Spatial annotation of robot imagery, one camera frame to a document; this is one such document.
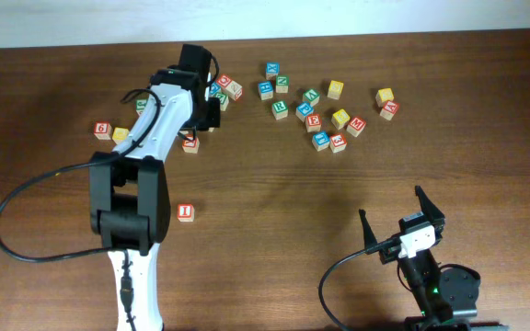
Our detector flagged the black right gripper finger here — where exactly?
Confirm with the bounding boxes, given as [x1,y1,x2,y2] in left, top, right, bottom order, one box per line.
[415,186,445,225]
[358,209,377,254]

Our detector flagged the red number block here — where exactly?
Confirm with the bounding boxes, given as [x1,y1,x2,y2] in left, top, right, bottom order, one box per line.
[177,204,195,223]

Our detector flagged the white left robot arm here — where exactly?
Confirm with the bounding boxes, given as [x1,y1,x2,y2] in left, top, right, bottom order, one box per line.
[89,44,220,330]

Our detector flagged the black round arm base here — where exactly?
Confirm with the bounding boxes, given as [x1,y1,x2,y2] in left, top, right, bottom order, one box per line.
[439,264,481,318]

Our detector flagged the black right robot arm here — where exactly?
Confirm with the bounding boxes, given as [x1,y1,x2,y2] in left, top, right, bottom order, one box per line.
[359,186,471,330]

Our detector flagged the green Z block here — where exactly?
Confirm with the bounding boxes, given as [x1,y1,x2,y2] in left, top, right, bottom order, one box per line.
[213,93,229,111]

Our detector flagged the blue D block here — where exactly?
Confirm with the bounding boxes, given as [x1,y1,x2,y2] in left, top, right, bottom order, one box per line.
[209,83,222,97]

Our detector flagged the red K block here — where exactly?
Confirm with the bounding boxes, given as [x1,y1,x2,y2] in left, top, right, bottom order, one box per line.
[182,137,200,154]

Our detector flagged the red C block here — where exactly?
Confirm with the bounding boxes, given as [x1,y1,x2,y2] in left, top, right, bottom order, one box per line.
[215,74,232,89]

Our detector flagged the tilted red-edged block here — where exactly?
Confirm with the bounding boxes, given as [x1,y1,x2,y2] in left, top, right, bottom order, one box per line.
[224,81,243,101]

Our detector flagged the blue H block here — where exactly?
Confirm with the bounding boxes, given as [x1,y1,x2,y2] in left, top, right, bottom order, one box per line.
[258,81,274,101]

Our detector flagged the green R block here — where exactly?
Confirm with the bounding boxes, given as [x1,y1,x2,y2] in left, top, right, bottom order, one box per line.
[271,100,288,120]

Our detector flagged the green J block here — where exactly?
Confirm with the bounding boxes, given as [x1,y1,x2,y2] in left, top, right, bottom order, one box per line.
[135,98,147,116]

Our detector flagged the blue X block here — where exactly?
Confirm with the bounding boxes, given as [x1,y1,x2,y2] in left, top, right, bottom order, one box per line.
[265,63,280,80]

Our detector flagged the yellow block far left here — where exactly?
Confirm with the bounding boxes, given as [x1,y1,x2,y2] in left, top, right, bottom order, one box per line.
[111,127,130,144]

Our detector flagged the blue P block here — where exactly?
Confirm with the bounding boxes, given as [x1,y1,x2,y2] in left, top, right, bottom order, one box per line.
[295,102,314,122]

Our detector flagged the red 3 block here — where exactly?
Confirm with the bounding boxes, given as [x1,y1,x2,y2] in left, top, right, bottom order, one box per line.
[329,133,347,153]

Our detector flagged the red E block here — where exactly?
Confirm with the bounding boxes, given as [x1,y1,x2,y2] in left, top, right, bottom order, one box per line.
[305,113,322,132]

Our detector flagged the green V block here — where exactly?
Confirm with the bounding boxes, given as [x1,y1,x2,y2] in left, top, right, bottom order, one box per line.
[302,88,320,107]

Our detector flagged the red A block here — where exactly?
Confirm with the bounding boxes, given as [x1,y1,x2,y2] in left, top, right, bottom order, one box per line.
[380,100,399,120]

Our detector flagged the blue T block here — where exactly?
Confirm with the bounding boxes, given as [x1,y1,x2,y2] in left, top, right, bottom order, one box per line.
[312,131,329,152]

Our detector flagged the red 6 block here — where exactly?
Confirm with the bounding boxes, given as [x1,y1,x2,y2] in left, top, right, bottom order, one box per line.
[94,121,112,140]

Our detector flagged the red M block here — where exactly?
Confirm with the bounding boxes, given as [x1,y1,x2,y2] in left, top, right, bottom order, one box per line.
[347,116,366,137]

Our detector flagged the yellow block far right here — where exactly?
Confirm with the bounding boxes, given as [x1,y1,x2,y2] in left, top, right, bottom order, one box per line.
[375,87,394,108]

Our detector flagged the yellow block near M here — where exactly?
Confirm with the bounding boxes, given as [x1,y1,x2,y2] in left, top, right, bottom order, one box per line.
[331,108,351,130]

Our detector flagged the yellow block upper right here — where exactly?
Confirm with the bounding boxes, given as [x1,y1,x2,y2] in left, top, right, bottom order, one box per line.
[328,80,344,100]

